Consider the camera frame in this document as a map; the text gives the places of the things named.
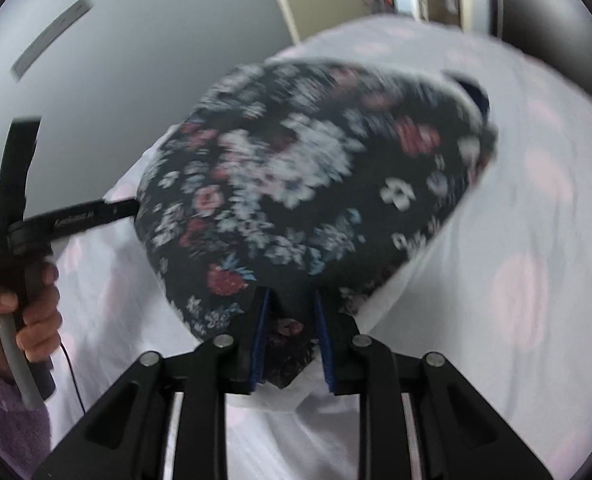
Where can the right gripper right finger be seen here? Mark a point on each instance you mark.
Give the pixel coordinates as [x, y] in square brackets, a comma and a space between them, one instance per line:
[420, 418]

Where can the purple fluffy sleeve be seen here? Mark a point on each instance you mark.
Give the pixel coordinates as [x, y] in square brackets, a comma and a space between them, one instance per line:
[25, 436]

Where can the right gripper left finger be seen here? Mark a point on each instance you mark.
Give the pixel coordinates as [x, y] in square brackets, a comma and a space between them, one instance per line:
[167, 414]

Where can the black sliding wardrobe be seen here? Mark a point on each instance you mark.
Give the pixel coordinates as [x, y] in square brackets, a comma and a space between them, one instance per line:
[557, 32]

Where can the polka dot bed sheet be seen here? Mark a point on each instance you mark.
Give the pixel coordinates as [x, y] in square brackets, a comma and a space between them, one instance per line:
[504, 291]

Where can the dark floral jeans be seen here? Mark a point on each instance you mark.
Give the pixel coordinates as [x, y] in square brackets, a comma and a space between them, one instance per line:
[304, 175]

